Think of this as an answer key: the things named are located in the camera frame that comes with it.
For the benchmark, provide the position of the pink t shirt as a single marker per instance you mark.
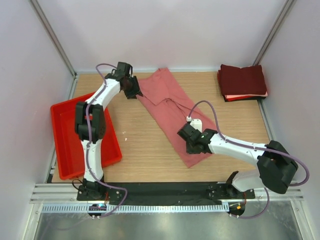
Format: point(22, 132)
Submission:
point(169, 105)

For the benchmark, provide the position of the pink folded shirt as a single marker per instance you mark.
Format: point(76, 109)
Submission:
point(247, 95)

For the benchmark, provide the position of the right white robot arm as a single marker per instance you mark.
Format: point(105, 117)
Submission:
point(275, 170)

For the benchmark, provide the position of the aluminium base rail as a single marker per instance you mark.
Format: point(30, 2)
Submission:
point(65, 193)

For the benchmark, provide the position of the dark red folded shirt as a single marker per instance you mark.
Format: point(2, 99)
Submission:
point(242, 80)

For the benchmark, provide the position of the right aluminium frame post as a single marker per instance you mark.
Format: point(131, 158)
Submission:
point(279, 21)

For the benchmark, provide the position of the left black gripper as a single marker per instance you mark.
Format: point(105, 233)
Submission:
point(136, 90)

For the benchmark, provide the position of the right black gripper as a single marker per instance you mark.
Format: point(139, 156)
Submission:
point(190, 150)

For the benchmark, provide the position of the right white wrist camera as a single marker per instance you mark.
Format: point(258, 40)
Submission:
point(195, 123)

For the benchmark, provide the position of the red plastic tray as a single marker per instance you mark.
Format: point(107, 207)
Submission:
point(68, 147)

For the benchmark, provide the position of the aluminium frame post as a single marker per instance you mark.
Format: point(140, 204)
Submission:
point(279, 21)
point(52, 35)

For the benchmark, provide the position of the left aluminium frame post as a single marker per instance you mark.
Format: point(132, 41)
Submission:
point(52, 35)

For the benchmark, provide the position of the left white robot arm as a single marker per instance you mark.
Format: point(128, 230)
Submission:
point(90, 124)

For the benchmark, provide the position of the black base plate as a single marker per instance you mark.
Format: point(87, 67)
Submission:
point(178, 193)

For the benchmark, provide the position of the slotted cable duct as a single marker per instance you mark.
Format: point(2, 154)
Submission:
point(99, 208)

